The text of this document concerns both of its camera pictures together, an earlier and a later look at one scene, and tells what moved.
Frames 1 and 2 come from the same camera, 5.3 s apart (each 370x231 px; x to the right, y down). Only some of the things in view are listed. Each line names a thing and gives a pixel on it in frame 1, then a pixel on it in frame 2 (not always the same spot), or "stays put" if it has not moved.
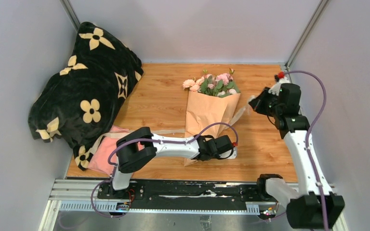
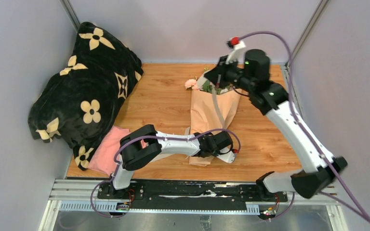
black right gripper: [257, 106] -> [221, 68]
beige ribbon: [231, 124] -> [224, 122]
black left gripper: [215, 156] stays put
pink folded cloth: [99, 162] stays put
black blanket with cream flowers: [77, 104] stays put
